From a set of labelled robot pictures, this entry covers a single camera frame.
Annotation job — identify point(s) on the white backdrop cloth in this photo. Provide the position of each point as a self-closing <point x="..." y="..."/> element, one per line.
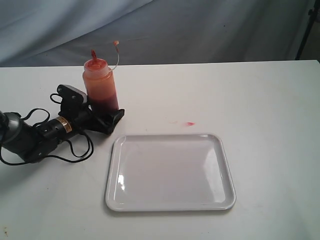
<point x="141" y="32"/>

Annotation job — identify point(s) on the black backdrop stand pole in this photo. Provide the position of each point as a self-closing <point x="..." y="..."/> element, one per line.
<point x="313" y="17"/>

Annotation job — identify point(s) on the red sauce squeeze bottle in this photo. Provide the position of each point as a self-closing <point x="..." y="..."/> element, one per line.
<point x="100" y="85"/>

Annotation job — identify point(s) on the white rectangular tray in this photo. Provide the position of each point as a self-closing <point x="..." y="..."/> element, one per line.
<point x="169" y="173"/>

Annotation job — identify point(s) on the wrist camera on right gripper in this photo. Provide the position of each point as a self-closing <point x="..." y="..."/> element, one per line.
<point x="72" y="96"/>

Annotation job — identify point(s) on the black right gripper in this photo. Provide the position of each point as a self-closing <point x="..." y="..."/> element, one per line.
<point x="75" y="116"/>

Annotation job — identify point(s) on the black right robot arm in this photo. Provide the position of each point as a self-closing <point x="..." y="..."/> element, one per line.
<point x="33" y="143"/>

